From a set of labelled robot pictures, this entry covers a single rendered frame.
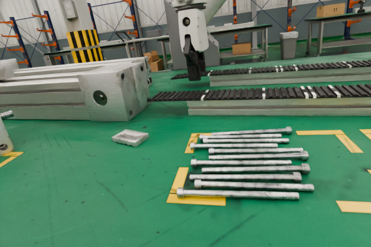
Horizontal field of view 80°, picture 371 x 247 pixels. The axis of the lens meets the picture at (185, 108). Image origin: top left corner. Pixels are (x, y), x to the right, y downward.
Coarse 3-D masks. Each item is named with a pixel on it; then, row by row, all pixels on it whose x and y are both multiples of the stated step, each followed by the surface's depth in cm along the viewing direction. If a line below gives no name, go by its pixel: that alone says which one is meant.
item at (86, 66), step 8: (72, 64) 75; (80, 64) 73; (88, 64) 71; (96, 64) 65; (104, 64) 62; (112, 64) 60; (144, 64) 65; (16, 72) 73; (24, 72) 72; (32, 72) 70; (40, 72) 69; (48, 72) 68; (56, 72) 67; (64, 72) 66
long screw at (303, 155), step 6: (210, 156) 26; (216, 156) 26; (222, 156) 25; (228, 156) 25; (234, 156) 25; (240, 156) 25; (246, 156) 25; (252, 156) 25; (258, 156) 25; (264, 156) 24; (270, 156) 24; (276, 156) 24; (282, 156) 24; (288, 156) 24; (294, 156) 24; (300, 156) 24; (306, 156) 23
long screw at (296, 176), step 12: (192, 180) 23; (204, 180) 22; (216, 180) 22; (228, 180) 22; (240, 180) 22; (252, 180) 22; (264, 180) 21; (276, 180) 21; (288, 180) 21; (300, 180) 20
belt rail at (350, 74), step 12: (276, 72) 51; (288, 72) 50; (300, 72) 49; (312, 72) 48; (324, 72) 48; (336, 72) 47; (348, 72) 46; (360, 72) 46; (216, 84) 56; (228, 84) 55; (240, 84) 54; (252, 84) 53
